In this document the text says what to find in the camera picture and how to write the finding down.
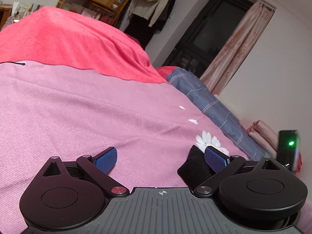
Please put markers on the blue plaid teal quilt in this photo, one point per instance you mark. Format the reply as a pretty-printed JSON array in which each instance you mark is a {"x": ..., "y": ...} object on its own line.
[{"x": 209, "y": 105}]

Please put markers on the red fleece blanket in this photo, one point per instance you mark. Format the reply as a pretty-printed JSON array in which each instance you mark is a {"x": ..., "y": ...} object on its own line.
[{"x": 58, "y": 37}]

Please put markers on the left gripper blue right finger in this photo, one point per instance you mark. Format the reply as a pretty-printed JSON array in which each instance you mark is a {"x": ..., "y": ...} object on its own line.
[{"x": 224, "y": 166}]

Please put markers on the hanging clothes rack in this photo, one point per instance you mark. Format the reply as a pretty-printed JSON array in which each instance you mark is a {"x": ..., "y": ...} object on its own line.
[{"x": 146, "y": 17}]

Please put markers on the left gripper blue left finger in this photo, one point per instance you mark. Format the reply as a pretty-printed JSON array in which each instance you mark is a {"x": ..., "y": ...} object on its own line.
[{"x": 95, "y": 169}]

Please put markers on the dark window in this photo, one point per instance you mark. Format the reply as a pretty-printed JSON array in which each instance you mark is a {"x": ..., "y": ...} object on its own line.
[{"x": 207, "y": 35}]

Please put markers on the pink patterned curtain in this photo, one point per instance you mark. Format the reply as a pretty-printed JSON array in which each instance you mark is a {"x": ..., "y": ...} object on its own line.
[{"x": 236, "y": 49}]

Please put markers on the folded red blanket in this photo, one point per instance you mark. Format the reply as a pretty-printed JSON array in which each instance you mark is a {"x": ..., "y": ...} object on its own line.
[{"x": 299, "y": 163}]

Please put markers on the pink floral bed sheet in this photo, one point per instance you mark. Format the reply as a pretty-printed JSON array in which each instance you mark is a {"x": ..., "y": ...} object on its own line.
[{"x": 59, "y": 110}]

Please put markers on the black pants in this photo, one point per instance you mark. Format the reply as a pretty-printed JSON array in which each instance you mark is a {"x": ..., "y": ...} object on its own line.
[{"x": 195, "y": 170}]

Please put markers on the wooden shelf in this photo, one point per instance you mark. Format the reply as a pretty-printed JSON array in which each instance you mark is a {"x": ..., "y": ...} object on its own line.
[{"x": 107, "y": 11}]

